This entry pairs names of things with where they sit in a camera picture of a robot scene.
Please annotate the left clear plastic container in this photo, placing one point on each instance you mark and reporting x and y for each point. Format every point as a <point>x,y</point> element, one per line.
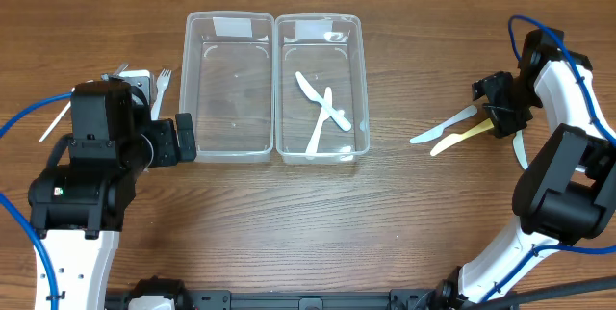
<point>226,85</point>

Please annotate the metal fork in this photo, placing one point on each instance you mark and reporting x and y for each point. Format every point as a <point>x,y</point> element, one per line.
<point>108,76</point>

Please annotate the pale green plastic knife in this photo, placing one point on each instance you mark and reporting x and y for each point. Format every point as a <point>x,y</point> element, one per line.
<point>519,149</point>

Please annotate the white plastic knife in container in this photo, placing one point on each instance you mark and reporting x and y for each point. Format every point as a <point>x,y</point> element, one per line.
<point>313,144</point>

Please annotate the white plastic knife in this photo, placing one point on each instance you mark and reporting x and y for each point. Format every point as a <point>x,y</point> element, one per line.
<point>313,144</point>
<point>312,95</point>

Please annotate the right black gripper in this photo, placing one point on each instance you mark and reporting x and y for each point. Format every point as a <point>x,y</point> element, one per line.
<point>503,118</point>

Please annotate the right clear plastic container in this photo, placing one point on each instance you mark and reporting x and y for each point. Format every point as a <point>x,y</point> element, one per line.
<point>328,49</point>

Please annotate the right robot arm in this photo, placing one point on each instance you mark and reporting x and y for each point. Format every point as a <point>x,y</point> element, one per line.
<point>566,193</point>

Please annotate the clear plastic container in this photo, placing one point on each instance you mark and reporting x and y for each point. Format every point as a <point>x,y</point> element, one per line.
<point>328,49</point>
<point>226,85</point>

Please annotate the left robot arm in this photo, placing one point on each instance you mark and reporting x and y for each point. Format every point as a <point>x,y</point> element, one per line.
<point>79,200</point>

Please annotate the curved white plastic fork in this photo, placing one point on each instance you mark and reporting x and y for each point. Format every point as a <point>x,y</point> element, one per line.
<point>55,122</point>

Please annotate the light blue plastic knife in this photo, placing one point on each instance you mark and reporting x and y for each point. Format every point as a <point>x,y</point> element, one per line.
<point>438,130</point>

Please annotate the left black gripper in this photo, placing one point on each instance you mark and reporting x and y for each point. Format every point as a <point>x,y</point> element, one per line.
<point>184,137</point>

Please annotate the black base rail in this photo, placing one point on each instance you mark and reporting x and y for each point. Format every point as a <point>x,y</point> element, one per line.
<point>162,293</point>

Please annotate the yellow plastic knife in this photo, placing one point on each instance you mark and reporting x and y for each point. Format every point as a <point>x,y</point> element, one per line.
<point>455,138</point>

